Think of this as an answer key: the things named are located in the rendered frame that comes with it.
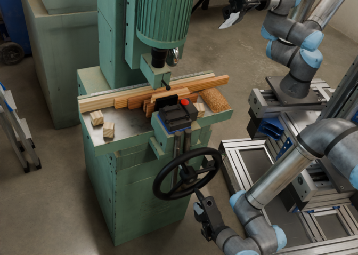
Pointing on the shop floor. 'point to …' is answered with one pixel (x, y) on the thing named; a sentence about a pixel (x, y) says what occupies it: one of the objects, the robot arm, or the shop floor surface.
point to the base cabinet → (133, 194)
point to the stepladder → (6, 102)
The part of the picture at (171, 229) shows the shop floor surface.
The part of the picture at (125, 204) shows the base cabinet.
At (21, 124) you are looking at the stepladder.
